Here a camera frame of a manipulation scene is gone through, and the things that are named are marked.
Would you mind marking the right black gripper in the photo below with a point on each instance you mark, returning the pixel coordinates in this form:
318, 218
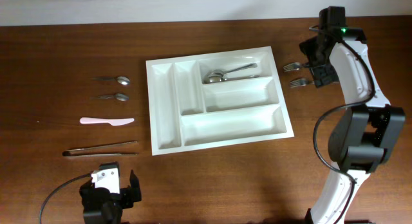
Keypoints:
317, 61

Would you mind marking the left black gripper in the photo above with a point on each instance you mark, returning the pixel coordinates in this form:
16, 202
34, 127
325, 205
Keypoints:
127, 200

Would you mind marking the metal fork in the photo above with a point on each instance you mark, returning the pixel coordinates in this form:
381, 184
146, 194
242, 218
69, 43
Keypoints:
300, 82
295, 66

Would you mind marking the large metal spoon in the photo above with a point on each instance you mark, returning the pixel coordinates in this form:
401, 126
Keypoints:
216, 79
222, 72

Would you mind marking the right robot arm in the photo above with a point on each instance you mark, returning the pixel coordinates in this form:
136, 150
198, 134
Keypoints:
367, 132

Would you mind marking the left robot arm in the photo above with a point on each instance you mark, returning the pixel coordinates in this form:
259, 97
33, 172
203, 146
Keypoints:
104, 201

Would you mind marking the pink plastic knife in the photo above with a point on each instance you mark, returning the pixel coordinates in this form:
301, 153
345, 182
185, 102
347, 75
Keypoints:
112, 122

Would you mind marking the metal kitchen tongs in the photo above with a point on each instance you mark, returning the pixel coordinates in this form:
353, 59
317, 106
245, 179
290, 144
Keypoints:
99, 151

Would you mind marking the white plastic cutlery tray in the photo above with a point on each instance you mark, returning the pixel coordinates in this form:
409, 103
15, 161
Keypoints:
187, 115

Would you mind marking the lower small teaspoon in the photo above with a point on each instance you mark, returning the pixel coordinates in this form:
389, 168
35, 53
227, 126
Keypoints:
117, 96

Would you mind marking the small teaspoon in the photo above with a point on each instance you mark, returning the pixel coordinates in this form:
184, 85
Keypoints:
120, 79
117, 96

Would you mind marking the upper small teaspoon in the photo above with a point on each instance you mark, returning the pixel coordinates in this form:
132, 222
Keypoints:
120, 79

